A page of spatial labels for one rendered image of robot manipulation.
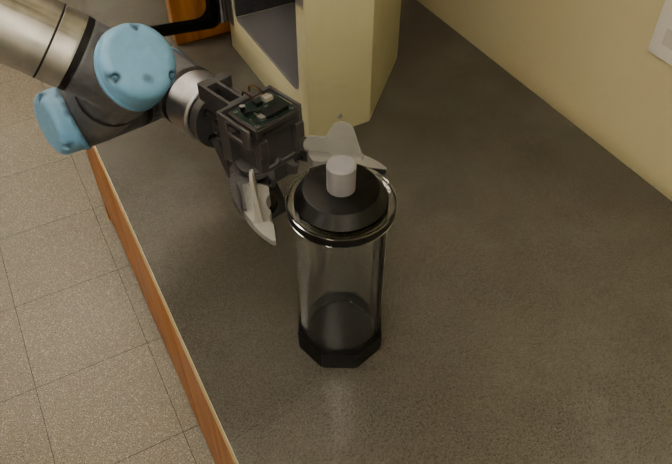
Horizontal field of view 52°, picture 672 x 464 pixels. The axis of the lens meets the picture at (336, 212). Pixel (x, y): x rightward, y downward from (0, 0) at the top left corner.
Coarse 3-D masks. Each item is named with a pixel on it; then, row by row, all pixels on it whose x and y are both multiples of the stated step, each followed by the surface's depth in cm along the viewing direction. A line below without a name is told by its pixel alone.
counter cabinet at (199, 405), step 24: (96, 168) 189; (120, 216) 163; (120, 240) 206; (144, 264) 144; (144, 288) 176; (168, 336) 154; (192, 384) 137; (192, 408) 165; (216, 432) 123; (216, 456) 146
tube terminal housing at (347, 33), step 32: (320, 0) 93; (352, 0) 95; (384, 0) 104; (320, 32) 96; (352, 32) 99; (384, 32) 109; (256, 64) 119; (320, 64) 100; (352, 64) 103; (384, 64) 115; (320, 96) 104; (352, 96) 107; (320, 128) 108
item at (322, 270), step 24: (312, 168) 70; (288, 192) 67; (384, 216) 65; (336, 240) 63; (312, 264) 68; (336, 264) 67; (360, 264) 67; (312, 288) 71; (336, 288) 69; (360, 288) 70; (312, 312) 74; (336, 312) 72; (360, 312) 73; (312, 336) 77; (336, 336) 75; (360, 336) 76
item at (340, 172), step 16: (336, 160) 64; (352, 160) 64; (320, 176) 67; (336, 176) 63; (352, 176) 63; (368, 176) 67; (304, 192) 65; (320, 192) 65; (336, 192) 64; (352, 192) 65; (368, 192) 65; (384, 192) 66; (304, 208) 65; (320, 208) 64; (336, 208) 64; (352, 208) 64; (368, 208) 64; (384, 208) 65; (320, 224) 64; (336, 224) 63; (352, 224) 63; (368, 224) 64
